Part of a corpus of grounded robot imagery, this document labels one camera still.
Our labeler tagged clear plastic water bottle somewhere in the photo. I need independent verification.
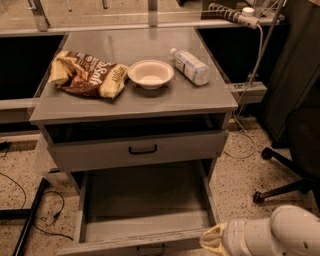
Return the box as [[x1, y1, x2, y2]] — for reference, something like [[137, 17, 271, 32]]
[[170, 48, 210, 86]]

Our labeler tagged white paper bowl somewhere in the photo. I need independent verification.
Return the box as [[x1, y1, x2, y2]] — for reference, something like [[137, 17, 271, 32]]
[[128, 60, 174, 90]]

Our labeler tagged white power strip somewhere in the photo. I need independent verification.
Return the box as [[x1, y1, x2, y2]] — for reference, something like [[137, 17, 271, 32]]
[[208, 3, 259, 29]]

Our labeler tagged grey top drawer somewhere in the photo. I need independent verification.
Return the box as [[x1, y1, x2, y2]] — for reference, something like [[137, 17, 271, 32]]
[[48, 130, 228, 172]]

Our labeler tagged grey cable on floor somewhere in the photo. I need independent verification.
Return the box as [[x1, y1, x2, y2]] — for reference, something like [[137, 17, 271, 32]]
[[223, 24, 264, 160]]

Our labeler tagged black office chair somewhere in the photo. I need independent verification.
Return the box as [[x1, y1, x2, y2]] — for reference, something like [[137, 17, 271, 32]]
[[253, 107, 320, 210]]

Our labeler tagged black floor cable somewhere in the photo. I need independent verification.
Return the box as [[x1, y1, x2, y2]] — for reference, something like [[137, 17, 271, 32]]
[[0, 171, 74, 242]]

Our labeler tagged grey drawer cabinet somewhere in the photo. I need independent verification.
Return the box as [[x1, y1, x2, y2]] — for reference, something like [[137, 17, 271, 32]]
[[29, 26, 239, 194]]

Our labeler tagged metal bracket box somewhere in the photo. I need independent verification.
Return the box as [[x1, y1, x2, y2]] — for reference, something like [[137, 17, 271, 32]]
[[227, 82, 267, 105]]

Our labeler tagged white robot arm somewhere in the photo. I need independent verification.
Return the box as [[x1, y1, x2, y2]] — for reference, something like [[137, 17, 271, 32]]
[[200, 205, 320, 256]]

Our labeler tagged black floor stand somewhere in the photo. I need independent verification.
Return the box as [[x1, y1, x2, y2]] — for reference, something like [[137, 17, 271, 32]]
[[0, 178, 49, 256]]

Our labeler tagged grey drawer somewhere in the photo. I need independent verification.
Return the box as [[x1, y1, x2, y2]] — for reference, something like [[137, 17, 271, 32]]
[[48, 130, 228, 172], [58, 161, 218, 256]]

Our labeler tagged brown yellow snack bag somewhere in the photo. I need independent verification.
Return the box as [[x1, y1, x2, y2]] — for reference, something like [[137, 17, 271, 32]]
[[48, 51, 129, 99]]

